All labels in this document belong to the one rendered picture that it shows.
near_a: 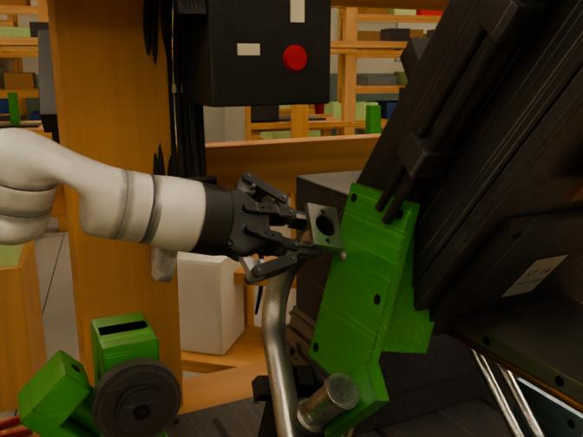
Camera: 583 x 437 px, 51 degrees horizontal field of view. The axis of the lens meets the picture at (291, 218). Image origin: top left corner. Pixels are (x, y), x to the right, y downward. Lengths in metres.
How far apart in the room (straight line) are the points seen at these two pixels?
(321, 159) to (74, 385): 0.65
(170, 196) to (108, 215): 0.06
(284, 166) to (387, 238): 0.45
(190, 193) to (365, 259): 0.20
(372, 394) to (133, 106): 0.49
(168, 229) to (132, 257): 0.30
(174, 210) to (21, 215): 0.14
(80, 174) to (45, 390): 0.19
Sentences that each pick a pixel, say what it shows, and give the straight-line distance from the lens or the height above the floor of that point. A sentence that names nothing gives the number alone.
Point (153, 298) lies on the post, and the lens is 0.93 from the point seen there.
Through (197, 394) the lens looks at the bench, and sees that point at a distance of 1.05.
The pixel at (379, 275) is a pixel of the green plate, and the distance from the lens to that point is 0.63.
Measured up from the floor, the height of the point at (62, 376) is 1.15.
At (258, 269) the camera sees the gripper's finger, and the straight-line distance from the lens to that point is 0.63.
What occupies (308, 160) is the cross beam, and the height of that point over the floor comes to 1.24.
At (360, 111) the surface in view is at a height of 0.81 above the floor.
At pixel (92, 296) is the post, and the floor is 1.09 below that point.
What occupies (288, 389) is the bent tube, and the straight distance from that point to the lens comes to 0.73.
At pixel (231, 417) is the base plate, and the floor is 0.90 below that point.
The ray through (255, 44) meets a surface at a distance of 0.80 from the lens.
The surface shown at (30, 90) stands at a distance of 7.50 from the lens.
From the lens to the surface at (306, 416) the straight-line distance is 0.67.
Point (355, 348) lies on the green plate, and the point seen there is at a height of 1.12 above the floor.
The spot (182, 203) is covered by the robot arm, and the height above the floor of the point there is 1.27.
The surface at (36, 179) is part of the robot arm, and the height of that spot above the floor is 1.31.
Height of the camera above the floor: 1.40
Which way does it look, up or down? 14 degrees down
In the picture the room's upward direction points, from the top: straight up
